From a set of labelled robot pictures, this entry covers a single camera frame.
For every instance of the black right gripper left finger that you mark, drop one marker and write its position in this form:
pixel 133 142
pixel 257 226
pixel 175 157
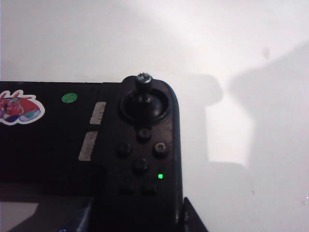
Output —
pixel 84 217

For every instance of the black remote control with joysticks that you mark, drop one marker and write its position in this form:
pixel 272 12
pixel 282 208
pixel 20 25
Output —
pixel 135 154

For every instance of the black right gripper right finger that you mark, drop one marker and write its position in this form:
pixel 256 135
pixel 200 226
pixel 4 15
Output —
pixel 193 217

